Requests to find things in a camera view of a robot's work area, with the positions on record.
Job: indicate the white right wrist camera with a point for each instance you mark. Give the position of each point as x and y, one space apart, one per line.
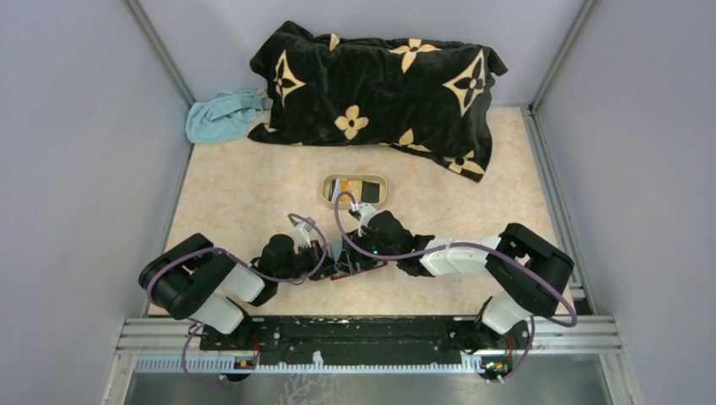
362 213

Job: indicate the red leather card holder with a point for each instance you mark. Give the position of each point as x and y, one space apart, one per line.
351 273

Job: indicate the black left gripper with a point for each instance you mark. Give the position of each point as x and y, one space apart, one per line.
316 256

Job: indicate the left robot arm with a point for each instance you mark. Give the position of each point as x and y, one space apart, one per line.
197 280

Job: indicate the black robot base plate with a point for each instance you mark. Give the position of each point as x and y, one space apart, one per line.
364 340

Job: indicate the aluminium frame rail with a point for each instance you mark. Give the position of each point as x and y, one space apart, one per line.
162 344

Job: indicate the beige oval tray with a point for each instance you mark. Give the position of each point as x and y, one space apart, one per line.
365 177

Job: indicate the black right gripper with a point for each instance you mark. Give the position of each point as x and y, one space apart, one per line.
348 261

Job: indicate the black cream patterned blanket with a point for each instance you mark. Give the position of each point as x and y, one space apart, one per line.
428 98

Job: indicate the light blue cloth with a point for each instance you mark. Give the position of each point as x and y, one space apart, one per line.
226 117

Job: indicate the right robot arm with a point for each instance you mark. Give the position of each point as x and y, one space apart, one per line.
531 272

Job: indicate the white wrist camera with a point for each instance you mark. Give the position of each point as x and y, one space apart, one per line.
303 232
362 213

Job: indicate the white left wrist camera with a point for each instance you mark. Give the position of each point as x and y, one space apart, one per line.
303 232

